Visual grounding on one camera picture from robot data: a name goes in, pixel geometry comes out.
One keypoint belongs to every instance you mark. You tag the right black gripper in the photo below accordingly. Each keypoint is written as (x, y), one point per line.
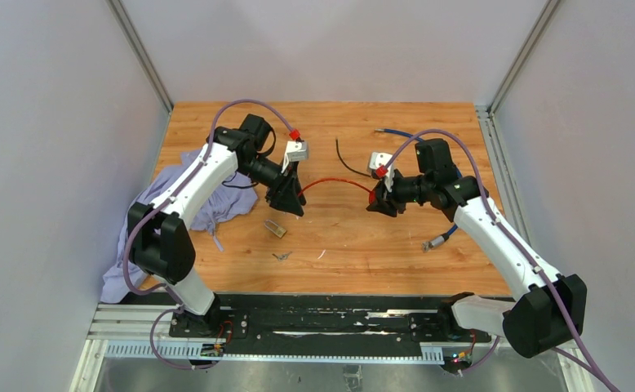
(393, 206)

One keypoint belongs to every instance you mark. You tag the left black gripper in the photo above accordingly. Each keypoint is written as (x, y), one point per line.
(283, 193)

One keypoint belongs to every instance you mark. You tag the red cable lock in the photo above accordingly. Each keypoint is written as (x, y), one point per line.
(333, 190)

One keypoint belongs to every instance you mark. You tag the brass padlock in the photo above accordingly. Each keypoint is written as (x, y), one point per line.
(276, 229)

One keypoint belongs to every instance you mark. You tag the brass padlock keys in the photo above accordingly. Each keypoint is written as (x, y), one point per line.
(282, 257)

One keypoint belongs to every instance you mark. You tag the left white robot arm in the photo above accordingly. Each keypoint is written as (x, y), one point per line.
(158, 239)

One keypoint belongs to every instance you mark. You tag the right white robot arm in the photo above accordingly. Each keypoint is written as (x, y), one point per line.
(548, 307)

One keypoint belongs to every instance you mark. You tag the black cable lock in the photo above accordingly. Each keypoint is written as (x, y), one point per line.
(348, 163)

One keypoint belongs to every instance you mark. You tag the blue cable lock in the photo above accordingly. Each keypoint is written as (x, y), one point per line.
(438, 241)

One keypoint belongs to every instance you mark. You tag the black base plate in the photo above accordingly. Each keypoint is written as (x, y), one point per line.
(326, 326)

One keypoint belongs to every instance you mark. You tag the aluminium frame rails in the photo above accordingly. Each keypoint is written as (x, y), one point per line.
(128, 349)

